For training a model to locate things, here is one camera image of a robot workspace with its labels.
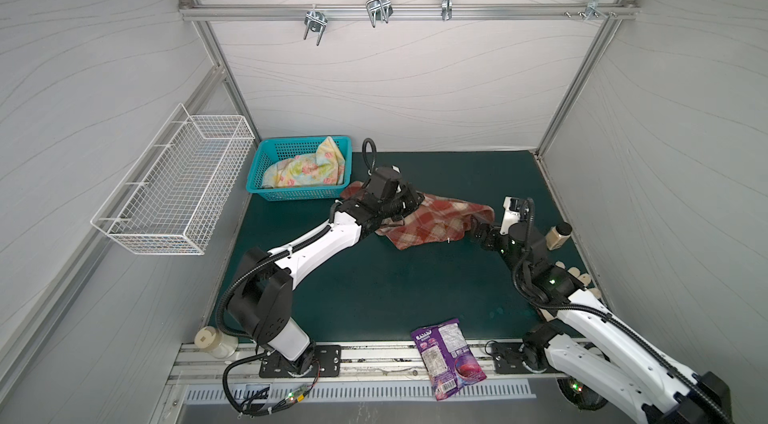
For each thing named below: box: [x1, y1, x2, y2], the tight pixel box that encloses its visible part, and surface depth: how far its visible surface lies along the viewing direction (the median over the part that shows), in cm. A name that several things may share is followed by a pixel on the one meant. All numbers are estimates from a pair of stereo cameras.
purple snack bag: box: [410, 318, 487, 401], surface depth 74 cm
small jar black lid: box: [545, 222, 573, 251], surface depth 90 cm
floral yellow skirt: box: [261, 136, 346, 188], surface depth 111 cm
